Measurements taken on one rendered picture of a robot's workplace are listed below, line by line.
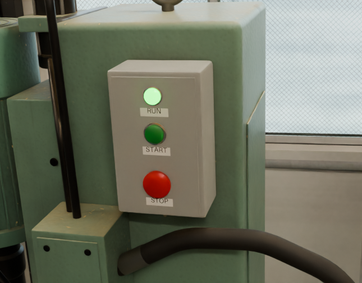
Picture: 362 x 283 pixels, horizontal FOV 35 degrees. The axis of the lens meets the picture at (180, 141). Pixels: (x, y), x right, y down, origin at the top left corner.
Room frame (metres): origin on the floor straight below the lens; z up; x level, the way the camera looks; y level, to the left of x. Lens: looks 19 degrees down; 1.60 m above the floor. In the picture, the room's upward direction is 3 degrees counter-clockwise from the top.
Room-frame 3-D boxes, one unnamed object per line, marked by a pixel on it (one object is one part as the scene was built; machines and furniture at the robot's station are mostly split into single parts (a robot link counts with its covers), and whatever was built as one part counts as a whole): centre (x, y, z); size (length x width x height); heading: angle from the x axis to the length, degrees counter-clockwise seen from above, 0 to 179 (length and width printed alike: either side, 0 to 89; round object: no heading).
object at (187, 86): (0.60, 0.02, 1.40); 0.10 x 0.06 x 0.16; 74
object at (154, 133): (0.57, 0.03, 1.42); 0.02 x 0.01 x 0.02; 74
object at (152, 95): (0.57, 0.03, 1.46); 0.02 x 0.01 x 0.02; 74
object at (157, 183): (0.57, 0.03, 1.36); 0.03 x 0.01 x 0.03; 74
